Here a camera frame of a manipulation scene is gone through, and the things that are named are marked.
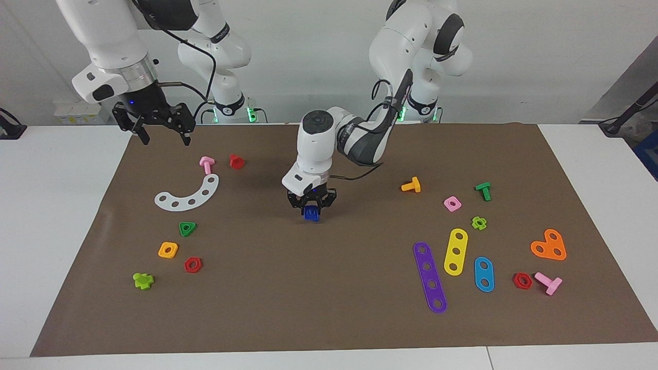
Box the black stand with cable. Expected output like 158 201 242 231
599 98 658 135

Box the purple four-hole strip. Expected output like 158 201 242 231
413 242 448 314

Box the brown table mat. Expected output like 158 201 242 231
30 122 658 358

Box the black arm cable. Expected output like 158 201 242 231
329 67 414 181
131 0 216 124

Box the orange three-hole corner plate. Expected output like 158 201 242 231
530 229 568 261

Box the blue two-hole strip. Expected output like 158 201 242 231
473 256 495 293

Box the black box with cable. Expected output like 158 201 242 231
0 108 27 140

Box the blue crate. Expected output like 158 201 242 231
633 135 658 181

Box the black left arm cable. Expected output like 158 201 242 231
329 67 414 181

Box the yellow three-hole strip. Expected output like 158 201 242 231
444 228 469 276

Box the white curved five-hole strip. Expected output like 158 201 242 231
154 174 220 212

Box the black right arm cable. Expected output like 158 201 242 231
131 0 216 124

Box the white power strip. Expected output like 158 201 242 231
54 101 111 125

